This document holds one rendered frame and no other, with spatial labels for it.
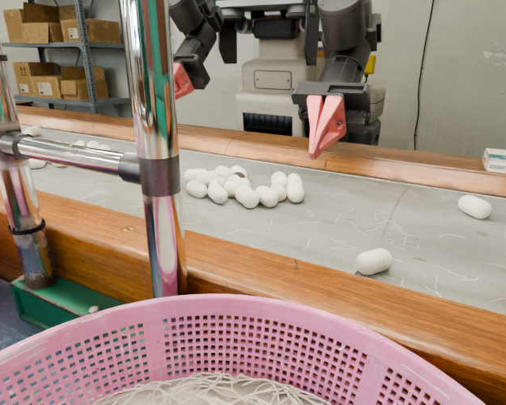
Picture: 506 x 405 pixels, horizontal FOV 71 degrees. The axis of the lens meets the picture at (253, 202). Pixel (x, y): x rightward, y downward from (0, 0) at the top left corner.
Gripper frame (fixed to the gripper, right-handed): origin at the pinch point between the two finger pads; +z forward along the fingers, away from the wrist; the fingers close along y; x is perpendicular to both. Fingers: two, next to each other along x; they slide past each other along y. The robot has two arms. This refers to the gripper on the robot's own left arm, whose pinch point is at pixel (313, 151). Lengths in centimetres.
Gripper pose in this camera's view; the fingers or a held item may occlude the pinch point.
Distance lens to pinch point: 46.8
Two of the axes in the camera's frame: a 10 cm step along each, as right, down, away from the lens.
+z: -3.6, 8.4, -4.0
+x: 2.9, 5.1, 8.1
